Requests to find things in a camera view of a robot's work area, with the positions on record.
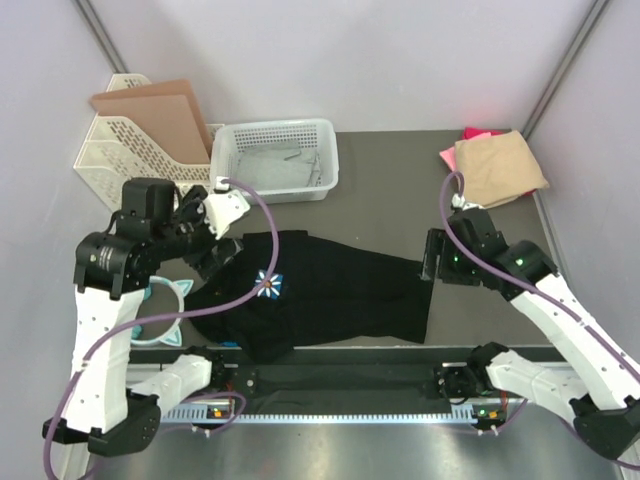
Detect slotted grey cable duct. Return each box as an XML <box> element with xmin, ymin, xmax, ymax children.
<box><xmin>159</xmin><ymin>403</ymin><xmax>511</xmax><ymax>426</ymax></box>

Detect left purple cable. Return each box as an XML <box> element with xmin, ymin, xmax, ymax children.
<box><xmin>42</xmin><ymin>175</ymin><xmax>282</xmax><ymax>480</ymax></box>

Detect grey folded cloth in basket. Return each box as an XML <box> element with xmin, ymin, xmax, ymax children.
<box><xmin>231</xmin><ymin>141</ymin><xmax>320</xmax><ymax>191</ymax></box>

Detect red folded t-shirt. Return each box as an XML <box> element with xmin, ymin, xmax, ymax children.
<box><xmin>461</xmin><ymin>127</ymin><xmax>505</xmax><ymax>140</ymax></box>

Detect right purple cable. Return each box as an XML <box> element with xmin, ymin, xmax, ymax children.
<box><xmin>438</xmin><ymin>170</ymin><xmax>640</xmax><ymax>434</ymax></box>

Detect beige folded t-shirt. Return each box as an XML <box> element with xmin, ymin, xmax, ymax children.
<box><xmin>454</xmin><ymin>130</ymin><xmax>549</xmax><ymax>208</ymax></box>

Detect brown cardboard folder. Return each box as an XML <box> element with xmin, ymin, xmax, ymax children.
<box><xmin>90</xmin><ymin>79</ymin><xmax>213</xmax><ymax>165</ymax></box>

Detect purple cable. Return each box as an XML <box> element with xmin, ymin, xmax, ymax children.
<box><xmin>42</xmin><ymin>175</ymin><xmax>282</xmax><ymax>480</ymax></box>
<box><xmin>438</xmin><ymin>170</ymin><xmax>640</xmax><ymax>434</ymax></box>

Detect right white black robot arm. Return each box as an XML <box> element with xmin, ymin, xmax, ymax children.
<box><xmin>421</xmin><ymin>207</ymin><xmax>639</xmax><ymax>461</ymax></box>

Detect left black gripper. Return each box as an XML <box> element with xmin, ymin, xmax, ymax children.
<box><xmin>155</xmin><ymin>185</ymin><xmax>243</xmax><ymax>278</ymax></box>

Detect black daisy print t-shirt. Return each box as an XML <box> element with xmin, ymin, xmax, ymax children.
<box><xmin>191</xmin><ymin>231</ymin><xmax>431</xmax><ymax>363</ymax></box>

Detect pink folded t-shirt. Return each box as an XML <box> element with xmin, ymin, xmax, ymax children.
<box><xmin>439</xmin><ymin>146</ymin><xmax>457</xmax><ymax>171</ymax></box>

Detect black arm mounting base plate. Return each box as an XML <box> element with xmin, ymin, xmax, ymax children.
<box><xmin>207</xmin><ymin>346</ymin><xmax>472</xmax><ymax>416</ymax></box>

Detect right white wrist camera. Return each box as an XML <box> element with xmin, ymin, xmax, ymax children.
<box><xmin>450</xmin><ymin>193</ymin><xmax>483</xmax><ymax>213</ymax></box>

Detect teal cat ear headphones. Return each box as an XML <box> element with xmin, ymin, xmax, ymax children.
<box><xmin>129</xmin><ymin>274</ymin><xmax>195</xmax><ymax>349</ymax></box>

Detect cream perforated file organizer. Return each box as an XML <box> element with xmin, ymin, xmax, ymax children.
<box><xmin>73</xmin><ymin>74</ymin><xmax>221</xmax><ymax>211</ymax></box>

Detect white perforated plastic basket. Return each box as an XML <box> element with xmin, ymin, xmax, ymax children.
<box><xmin>210</xmin><ymin>118</ymin><xmax>339</xmax><ymax>204</ymax></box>

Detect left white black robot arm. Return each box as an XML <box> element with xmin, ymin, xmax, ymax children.
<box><xmin>43</xmin><ymin>178</ymin><xmax>250</xmax><ymax>458</ymax></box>

